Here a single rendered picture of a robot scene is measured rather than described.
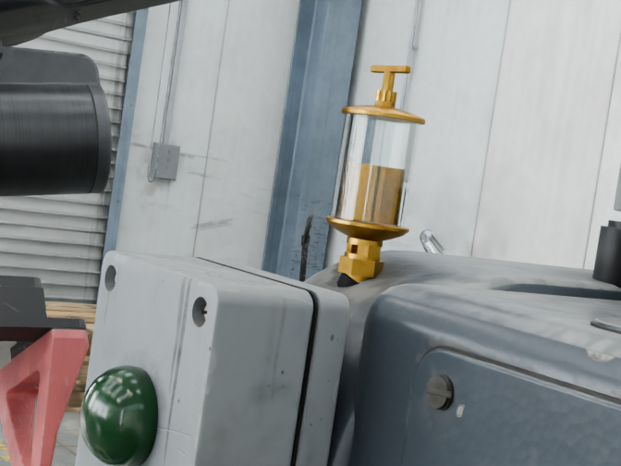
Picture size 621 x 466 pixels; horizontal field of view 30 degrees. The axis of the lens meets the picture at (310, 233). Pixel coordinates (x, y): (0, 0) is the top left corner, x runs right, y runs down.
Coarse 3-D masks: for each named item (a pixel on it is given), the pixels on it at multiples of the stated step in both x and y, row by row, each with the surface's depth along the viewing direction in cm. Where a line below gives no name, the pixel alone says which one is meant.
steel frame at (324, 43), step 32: (320, 0) 917; (352, 0) 893; (320, 32) 913; (352, 32) 896; (320, 64) 884; (352, 64) 900; (288, 96) 918; (320, 96) 887; (288, 128) 922; (320, 128) 891; (288, 160) 926; (320, 160) 894; (288, 192) 929; (320, 192) 898; (288, 224) 925; (320, 224) 902; (288, 256) 921; (320, 256) 906
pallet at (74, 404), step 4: (76, 388) 581; (80, 388) 582; (84, 388) 583; (72, 392) 581; (76, 392) 582; (80, 392) 583; (84, 392) 584; (72, 396) 581; (76, 396) 582; (80, 396) 583; (72, 400) 581; (76, 400) 582; (80, 400) 584; (68, 404) 580; (72, 404) 581; (76, 404) 582; (80, 404) 584; (68, 408) 580; (72, 408) 581; (76, 408) 583
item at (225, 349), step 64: (128, 256) 35; (128, 320) 35; (192, 320) 32; (256, 320) 31; (320, 320) 33; (192, 384) 31; (256, 384) 32; (320, 384) 33; (192, 448) 31; (256, 448) 32; (320, 448) 33
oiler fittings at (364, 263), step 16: (384, 80) 39; (384, 96) 39; (352, 112) 38; (368, 112) 38; (384, 112) 38; (400, 112) 38; (336, 224) 39; (352, 224) 38; (368, 224) 38; (352, 240) 39; (368, 240) 39; (352, 256) 39; (368, 256) 39; (352, 272) 39; (368, 272) 39
